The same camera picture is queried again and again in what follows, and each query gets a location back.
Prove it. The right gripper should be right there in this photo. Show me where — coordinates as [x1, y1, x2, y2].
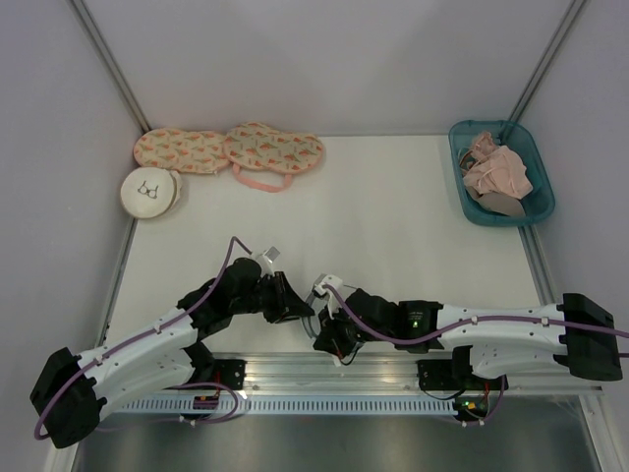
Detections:
[314, 297, 394, 359]

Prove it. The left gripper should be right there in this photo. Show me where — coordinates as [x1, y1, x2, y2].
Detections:
[231, 270, 315, 324]

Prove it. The white mesh laundry bag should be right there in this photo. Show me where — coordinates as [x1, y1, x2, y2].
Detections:
[302, 291, 327, 340]

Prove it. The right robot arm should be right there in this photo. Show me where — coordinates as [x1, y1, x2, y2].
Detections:
[307, 284, 628, 388]

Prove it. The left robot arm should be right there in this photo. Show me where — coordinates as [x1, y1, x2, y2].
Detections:
[29, 258, 314, 449]

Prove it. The floral bra bag left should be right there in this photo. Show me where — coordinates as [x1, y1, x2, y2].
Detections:
[133, 128, 230, 174]

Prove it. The pink bra pile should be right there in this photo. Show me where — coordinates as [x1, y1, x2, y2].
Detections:
[458, 131, 533, 217]

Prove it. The cream round glasses pouch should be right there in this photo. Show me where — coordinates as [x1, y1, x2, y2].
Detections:
[120, 167, 183, 219]

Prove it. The teal plastic basket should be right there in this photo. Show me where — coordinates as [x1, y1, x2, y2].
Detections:
[448, 120, 555, 227]

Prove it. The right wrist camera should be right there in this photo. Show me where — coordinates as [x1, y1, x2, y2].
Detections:
[309, 274, 343, 319]

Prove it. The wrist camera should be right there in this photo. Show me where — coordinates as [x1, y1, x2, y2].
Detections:
[309, 274, 343, 319]
[251, 246, 280, 275]

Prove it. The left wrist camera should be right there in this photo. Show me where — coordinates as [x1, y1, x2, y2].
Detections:
[251, 246, 280, 275]

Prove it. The aluminium front rail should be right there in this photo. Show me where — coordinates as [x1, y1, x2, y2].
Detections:
[214, 351, 602, 395]

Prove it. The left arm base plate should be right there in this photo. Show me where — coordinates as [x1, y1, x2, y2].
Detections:
[190, 359, 247, 391]

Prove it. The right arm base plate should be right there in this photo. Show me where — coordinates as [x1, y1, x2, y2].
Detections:
[417, 359, 502, 392]

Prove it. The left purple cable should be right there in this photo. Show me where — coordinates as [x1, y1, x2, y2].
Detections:
[31, 237, 257, 442]

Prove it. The white slotted cable duct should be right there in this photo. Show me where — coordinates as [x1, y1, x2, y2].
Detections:
[119, 394, 456, 416]

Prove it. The floral bra bag with handle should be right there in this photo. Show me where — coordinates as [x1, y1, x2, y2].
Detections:
[223, 122, 325, 193]

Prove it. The left frame post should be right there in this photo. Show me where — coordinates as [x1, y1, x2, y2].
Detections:
[67, 0, 151, 132]

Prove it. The frame post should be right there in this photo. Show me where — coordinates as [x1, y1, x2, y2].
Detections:
[507, 0, 590, 122]
[67, 0, 151, 132]

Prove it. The right frame post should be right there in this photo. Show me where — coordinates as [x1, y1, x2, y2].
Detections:
[507, 0, 590, 122]

